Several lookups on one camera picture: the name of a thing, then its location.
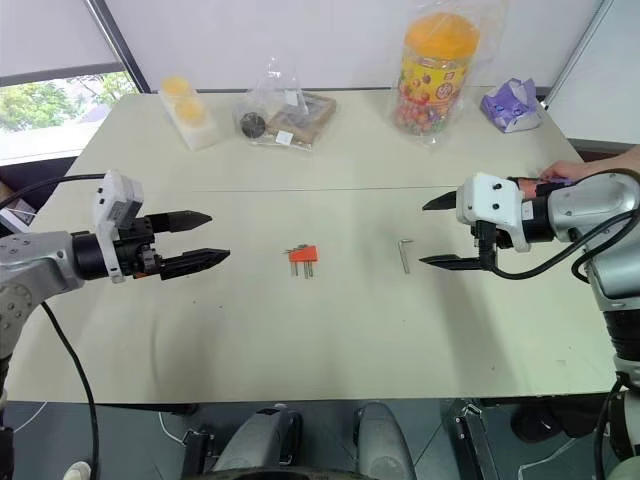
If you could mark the candy jar with orange lid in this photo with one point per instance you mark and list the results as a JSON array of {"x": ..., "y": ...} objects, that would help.
[{"x": 435, "y": 75}]

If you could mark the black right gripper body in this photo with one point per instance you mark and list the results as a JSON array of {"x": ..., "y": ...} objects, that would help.
[{"x": 488, "y": 240}]

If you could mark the grey rounded robot shape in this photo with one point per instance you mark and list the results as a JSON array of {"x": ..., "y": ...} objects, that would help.
[
  {"x": 260, "y": 440},
  {"x": 382, "y": 440}
]

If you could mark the small white device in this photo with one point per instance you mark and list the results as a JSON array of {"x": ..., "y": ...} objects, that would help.
[{"x": 17, "y": 217}]

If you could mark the black shoe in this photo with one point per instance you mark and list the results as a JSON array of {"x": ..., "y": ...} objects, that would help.
[{"x": 555, "y": 422}]

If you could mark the silver hex key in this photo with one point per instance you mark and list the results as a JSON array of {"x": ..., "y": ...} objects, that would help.
[{"x": 406, "y": 255}]

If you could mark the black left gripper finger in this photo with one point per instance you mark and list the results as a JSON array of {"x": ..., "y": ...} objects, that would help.
[
  {"x": 182, "y": 221},
  {"x": 197, "y": 260}
]

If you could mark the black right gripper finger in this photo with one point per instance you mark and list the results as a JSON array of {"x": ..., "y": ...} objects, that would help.
[
  {"x": 450, "y": 262},
  {"x": 445, "y": 202}
]

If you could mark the purple tissue pack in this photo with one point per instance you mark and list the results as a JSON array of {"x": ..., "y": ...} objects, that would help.
[{"x": 512, "y": 107}]

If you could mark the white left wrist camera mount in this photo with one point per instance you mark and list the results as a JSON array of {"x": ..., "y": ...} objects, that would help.
[{"x": 114, "y": 197}]

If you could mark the black round disc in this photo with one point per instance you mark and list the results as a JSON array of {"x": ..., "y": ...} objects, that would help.
[{"x": 252, "y": 124}]

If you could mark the black metal frame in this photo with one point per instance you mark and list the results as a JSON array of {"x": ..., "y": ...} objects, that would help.
[{"x": 472, "y": 440}]

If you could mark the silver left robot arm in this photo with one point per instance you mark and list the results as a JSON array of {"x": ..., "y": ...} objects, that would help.
[{"x": 35, "y": 257}]

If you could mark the clear plastic bag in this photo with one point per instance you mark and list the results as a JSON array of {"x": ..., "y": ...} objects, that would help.
[{"x": 280, "y": 95}]

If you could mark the red hex key holder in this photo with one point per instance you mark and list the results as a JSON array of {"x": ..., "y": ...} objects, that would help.
[{"x": 303, "y": 254}]

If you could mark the white roller blind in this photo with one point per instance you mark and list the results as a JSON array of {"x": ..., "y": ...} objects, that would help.
[{"x": 50, "y": 35}]

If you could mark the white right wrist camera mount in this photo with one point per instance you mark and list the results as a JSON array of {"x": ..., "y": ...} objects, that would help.
[{"x": 487, "y": 200}]

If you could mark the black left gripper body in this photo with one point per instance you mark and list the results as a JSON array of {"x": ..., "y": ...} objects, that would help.
[{"x": 135, "y": 247}]

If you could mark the person's bare hand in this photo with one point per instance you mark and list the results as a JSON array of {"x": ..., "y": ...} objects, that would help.
[{"x": 567, "y": 170}]

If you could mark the white box with yellow cups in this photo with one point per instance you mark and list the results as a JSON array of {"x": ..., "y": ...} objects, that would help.
[{"x": 190, "y": 112}]

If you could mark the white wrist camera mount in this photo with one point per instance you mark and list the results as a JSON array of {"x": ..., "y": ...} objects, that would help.
[
  {"x": 487, "y": 200},
  {"x": 114, "y": 197}
]

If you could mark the person's bare forearm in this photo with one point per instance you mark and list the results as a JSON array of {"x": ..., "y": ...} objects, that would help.
[{"x": 617, "y": 161}]

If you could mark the dark window frame post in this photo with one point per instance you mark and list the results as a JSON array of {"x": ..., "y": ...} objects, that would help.
[{"x": 117, "y": 45}]

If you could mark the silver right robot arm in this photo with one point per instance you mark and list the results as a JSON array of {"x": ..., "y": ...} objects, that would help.
[{"x": 602, "y": 200}]

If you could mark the white wall panel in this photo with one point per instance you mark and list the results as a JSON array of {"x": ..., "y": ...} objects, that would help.
[{"x": 595, "y": 60}]

